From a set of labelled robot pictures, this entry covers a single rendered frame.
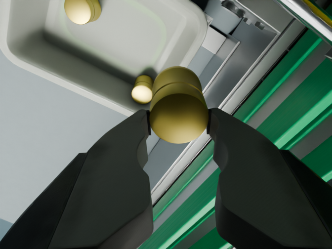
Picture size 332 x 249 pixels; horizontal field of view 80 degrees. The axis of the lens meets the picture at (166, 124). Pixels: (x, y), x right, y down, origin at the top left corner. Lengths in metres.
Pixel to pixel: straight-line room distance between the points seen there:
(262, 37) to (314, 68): 0.08
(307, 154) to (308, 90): 0.09
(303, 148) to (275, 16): 0.15
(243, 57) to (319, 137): 0.13
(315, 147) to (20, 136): 0.53
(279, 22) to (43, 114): 0.43
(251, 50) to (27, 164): 0.54
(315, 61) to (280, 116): 0.06
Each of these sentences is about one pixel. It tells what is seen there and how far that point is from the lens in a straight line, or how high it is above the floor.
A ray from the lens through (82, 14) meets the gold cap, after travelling 0.31.
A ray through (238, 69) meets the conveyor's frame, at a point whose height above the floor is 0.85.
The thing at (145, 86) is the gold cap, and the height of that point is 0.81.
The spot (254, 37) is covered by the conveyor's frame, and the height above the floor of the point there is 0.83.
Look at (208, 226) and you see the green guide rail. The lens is 0.37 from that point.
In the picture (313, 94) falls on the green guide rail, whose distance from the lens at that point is 0.20.
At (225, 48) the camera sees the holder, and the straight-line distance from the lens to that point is 0.34.
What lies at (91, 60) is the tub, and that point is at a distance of 0.37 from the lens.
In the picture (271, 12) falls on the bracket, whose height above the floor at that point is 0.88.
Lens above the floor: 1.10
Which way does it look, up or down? 57 degrees down
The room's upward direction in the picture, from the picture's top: 180 degrees counter-clockwise
